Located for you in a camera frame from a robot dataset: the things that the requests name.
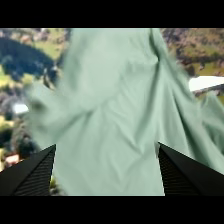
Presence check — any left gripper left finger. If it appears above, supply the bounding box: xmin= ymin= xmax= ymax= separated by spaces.
xmin=0 ymin=143 xmax=57 ymax=197

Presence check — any pale green shirt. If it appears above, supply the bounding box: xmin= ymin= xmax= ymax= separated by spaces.
xmin=25 ymin=27 xmax=224 ymax=197

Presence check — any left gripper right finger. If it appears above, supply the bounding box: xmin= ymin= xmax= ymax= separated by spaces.
xmin=157 ymin=141 xmax=224 ymax=197

